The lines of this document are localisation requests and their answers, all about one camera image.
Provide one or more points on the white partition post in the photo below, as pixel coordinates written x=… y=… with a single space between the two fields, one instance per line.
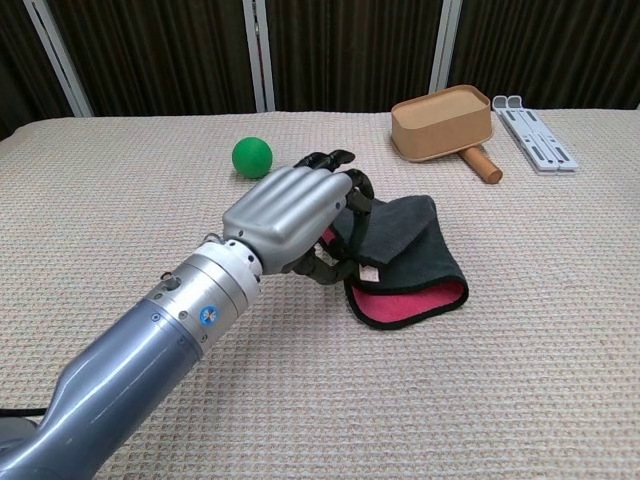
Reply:
x=57 y=57
x=445 y=45
x=260 y=65

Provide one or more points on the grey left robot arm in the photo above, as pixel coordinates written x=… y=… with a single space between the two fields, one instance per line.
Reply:
x=140 y=350

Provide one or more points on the beige woven table mat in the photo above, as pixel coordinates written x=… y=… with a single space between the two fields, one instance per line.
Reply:
x=450 y=390

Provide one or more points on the green ball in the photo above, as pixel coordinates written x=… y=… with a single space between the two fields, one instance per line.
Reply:
x=250 y=156

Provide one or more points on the black and pink cloth pad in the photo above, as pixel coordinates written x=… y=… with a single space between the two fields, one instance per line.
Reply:
x=410 y=250

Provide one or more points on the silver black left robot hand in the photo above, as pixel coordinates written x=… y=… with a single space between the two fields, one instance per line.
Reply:
x=285 y=210

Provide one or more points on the white folding stand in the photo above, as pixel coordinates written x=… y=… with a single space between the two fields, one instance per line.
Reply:
x=540 y=145

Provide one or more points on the wooden cylinder stick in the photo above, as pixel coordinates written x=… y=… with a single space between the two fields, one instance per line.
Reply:
x=483 y=168

